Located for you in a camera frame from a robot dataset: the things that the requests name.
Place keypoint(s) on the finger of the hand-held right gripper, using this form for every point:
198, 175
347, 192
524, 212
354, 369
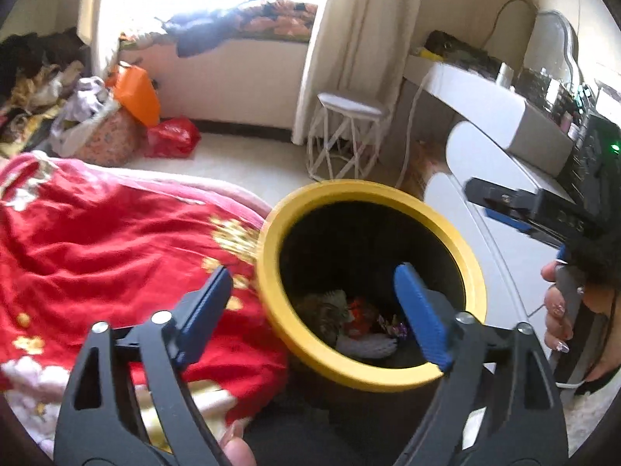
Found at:
514, 221
504, 199

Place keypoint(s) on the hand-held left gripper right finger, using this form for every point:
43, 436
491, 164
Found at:
422, 315

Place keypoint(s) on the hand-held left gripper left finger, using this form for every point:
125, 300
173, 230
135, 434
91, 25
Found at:
203, 315

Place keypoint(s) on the purple candy wrapper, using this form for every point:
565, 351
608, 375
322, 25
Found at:
395, 327

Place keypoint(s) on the red plastic wrapper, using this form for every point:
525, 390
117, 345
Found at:
361, 315

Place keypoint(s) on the yellow-rimmed black trash bin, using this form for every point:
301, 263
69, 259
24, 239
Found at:
269, 272

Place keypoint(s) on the brown patterned packet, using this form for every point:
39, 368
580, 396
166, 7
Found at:
320, 315

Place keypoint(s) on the person's right hand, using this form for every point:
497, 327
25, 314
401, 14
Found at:
601, 320

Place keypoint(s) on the person's left hand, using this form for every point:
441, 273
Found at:
237, 446

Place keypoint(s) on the white scalloped cabinet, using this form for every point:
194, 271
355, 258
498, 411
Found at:
465, 145

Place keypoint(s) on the white vanity desk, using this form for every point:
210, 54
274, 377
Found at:
485, 92

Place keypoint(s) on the cosmetics organizer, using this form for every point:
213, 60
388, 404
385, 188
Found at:
548, 97

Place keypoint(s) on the white bottle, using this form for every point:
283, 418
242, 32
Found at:
504, 75

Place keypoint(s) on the red floral blanket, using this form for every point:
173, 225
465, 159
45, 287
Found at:
97, 252

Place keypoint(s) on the silver framed mirror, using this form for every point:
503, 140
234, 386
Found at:
553, 43

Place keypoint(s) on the black bag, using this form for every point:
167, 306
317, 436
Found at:
461, 48

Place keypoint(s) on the yellow cloth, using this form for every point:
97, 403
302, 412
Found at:
428, 54

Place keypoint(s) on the red plastic bag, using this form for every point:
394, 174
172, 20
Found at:
172, 138

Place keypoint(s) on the floral fabric laundry basket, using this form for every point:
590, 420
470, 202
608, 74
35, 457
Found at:
106, 141

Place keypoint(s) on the cream curtain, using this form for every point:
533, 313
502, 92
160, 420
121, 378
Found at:
349, 34

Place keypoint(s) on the orange bag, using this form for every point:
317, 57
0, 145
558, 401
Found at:
138, 97

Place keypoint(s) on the lavender grey garment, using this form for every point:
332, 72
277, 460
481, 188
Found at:
82, 102

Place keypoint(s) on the dark jacket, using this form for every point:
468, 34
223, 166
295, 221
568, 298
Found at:
203, 34

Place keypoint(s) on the red patterned cloth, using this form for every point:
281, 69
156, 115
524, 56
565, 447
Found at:
143, 39

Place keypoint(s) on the pile of clothes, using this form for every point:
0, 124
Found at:
34, 87

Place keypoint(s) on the orange patterned quilt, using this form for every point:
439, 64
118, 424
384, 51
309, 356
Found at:
281, 22

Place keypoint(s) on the sheer white curtain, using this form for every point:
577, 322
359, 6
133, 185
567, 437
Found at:
99, 9

